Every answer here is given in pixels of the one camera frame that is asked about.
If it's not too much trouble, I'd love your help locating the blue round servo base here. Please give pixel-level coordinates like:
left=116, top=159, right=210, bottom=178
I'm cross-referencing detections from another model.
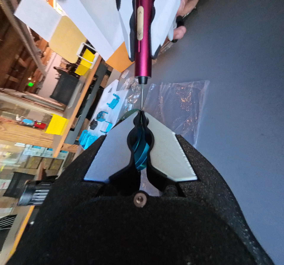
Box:
left=120, top=110, right=149, bottom=172

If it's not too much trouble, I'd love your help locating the red electric screwdriver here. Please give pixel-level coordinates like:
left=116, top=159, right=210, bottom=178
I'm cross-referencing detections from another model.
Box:
left=134, top=0, right=158, bottom=111

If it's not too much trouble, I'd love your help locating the silver air duct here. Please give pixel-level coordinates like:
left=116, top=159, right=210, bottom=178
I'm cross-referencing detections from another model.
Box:
left=8, top=9, right=47, bottom=75

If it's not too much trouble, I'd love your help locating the large yellow bin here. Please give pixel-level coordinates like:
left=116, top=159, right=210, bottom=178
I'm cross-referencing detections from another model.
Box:
left=45, top=114, right=68, bottom=136

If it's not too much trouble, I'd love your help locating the wooden post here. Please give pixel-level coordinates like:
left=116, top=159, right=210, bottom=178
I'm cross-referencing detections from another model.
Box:
left=0, top=123, right=74, bottom=153

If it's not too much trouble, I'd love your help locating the red fire extinguisher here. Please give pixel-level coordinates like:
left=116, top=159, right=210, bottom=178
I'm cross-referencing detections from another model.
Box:
left=22, top=118, right=47, bottom=130

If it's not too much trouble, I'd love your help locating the pile of small screw bags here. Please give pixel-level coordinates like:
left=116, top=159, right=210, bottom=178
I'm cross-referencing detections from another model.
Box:
left=120, top=69, right=143, bottom=113

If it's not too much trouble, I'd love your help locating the clear plastic bag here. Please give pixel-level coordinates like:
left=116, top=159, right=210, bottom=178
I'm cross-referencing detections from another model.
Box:
left=140, top=80, right=210, bottom=191

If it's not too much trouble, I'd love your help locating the white wire stand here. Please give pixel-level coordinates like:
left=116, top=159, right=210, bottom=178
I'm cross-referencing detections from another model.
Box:
left=76, top=41, right=99, bottom=65

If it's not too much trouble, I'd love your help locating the blue small U bracket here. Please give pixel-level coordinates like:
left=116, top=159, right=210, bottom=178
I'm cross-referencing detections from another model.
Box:
left=100, top=120, right=113, bottom=134

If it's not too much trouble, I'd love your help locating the dark monitor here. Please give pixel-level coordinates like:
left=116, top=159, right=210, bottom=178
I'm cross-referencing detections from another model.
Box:
left=49, top=73, right=79, bottom=106

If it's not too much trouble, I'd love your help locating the dark blue angled bracket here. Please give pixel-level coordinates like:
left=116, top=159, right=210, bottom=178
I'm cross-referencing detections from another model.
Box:
left=96, top=111, right=109, bottom=123

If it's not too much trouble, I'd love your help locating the wooden edged table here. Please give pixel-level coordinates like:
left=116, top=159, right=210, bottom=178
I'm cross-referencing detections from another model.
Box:
left=52, top=55, right=114, bottom=158

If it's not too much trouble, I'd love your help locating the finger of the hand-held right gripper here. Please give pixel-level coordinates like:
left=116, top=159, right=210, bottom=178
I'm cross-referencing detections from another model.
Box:
left=115, top=0, right=137, bottom=63
left=150, top=0, right=181, bottom=59

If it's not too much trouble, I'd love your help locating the white panel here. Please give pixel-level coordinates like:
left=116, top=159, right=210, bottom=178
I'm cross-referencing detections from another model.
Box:
left=13, top=0, right=62, bottom=42

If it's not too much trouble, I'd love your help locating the blue multi-hole bracket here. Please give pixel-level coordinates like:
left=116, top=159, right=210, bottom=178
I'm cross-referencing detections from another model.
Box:
left=107, top=93, right=121, bottom=110

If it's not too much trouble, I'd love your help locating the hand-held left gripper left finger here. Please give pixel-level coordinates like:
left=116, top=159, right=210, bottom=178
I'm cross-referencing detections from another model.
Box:
left=84, top=110, right=142, bottom=190

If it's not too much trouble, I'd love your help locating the small yellow bin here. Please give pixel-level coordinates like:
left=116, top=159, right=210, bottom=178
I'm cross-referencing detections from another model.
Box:
left=74, top=48, right=96, bottom=76

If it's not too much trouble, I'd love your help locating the yellow panel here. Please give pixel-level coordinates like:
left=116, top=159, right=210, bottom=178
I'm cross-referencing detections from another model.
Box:
left=48, top=16, right=87, bottom=64

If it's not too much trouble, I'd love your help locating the black bit holder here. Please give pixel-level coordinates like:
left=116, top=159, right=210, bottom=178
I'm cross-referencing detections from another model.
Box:
left=17, top=179, right=54, bottom=207

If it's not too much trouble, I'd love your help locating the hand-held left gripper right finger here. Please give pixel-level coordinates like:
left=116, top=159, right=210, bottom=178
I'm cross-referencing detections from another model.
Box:
left=142, top=111, right=198, bottom=196

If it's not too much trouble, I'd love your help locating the orange and white cardboard box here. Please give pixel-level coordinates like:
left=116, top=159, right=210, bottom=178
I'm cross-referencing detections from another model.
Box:
left=39, top=0, right=136, bottom=73

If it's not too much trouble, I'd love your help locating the white foam sheet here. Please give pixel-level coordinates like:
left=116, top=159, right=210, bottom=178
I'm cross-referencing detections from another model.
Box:
left=87, top=79, right=132, bottom=141

